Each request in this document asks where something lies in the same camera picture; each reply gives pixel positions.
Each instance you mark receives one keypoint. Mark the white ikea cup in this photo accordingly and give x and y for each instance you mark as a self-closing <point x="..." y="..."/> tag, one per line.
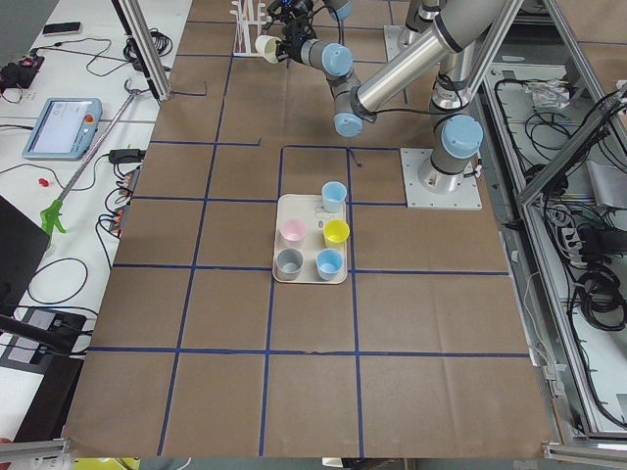
<point x="267" y="46"/>

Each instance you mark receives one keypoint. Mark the white cup drying rack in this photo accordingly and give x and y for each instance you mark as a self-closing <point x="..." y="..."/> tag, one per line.
<point x="250" y="17"/>

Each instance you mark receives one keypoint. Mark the yellow cup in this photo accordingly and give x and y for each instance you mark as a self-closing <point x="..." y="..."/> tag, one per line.
<point x="336" y="232"/>

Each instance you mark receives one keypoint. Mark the cream rabbit tray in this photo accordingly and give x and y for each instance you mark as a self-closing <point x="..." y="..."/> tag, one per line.
<point x="310" y="209"/>

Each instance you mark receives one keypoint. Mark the pink cup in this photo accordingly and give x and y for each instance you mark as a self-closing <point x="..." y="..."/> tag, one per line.
<point x="293" y="232"/>

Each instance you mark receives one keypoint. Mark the brown paper table cover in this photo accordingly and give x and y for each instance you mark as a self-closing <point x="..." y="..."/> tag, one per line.
<point x="274" y="295"/>

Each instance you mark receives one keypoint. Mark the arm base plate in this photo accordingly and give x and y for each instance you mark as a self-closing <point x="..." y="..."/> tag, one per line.
<point x="394" y="44"/>
<point x="428" y="189"/>

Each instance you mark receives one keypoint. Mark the reacher grabber tool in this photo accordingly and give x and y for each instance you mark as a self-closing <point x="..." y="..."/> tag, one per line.
<point x="50" y="217"/>

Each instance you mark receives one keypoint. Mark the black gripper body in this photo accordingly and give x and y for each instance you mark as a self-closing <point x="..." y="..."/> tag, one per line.
<point x="300" y="6"/>

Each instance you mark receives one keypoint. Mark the black smartphone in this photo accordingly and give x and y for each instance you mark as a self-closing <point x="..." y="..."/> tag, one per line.
<point x="51" y="29"/>

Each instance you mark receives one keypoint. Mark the grey cup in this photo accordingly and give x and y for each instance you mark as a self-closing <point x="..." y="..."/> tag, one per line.
<point x="288" y="264"/>

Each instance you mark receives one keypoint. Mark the black power adapter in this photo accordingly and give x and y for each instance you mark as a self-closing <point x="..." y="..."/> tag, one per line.
<point x="126" y="156"/>

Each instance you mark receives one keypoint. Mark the light blue cup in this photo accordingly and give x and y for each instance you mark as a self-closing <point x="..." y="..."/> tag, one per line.
<point x="333" y="194"/>
<point x="329" y="263"/>

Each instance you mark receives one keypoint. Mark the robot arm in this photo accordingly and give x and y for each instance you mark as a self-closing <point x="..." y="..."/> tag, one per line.
<point x="457" y="136"/>
<point x="357" y="102"/>

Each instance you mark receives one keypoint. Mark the blue teach pendant tablet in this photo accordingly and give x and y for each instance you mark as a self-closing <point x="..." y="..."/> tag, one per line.
<point x="64" y="130"/>

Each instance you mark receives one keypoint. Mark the aluminium frame post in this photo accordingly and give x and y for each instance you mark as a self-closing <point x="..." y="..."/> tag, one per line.
<point x="137" y="31"/>

